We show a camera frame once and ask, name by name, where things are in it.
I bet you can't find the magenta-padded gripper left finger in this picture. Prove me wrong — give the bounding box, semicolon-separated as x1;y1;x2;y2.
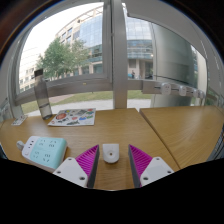
52;143;101;189

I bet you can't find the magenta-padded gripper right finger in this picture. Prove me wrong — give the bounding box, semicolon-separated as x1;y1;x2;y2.
127;143;175;188

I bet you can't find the small white charger block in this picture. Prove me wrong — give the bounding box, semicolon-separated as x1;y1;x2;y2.
101;143;120;164

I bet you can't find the white and teal power strip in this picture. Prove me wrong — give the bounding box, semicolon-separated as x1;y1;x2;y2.
21;135;68;173

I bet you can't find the large colourful sticker sheet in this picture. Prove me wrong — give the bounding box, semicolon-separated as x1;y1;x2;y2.
47;107;97;127

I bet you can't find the clear grey water bottle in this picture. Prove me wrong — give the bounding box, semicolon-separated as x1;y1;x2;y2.
33;68;53;120

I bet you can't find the white wall socket rail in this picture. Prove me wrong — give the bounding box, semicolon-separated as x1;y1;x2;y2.
142;81;207;99

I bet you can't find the white window frame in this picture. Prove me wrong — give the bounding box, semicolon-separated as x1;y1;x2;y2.
13;0;129;109

